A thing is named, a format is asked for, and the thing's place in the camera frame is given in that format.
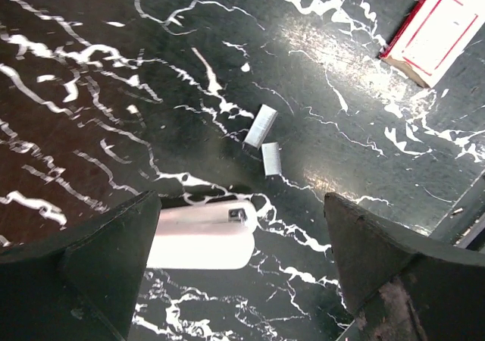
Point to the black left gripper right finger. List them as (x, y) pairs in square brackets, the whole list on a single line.
[(401, 285)]

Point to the red white staple box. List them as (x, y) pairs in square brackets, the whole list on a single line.
[(431, 38)]

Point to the white stapler top cover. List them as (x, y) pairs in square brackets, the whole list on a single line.
[(213, 236)]

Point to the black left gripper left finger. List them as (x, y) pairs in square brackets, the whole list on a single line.
[(81, 283)]

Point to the short silver staple strip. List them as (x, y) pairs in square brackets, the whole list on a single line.
[(271, 159)]

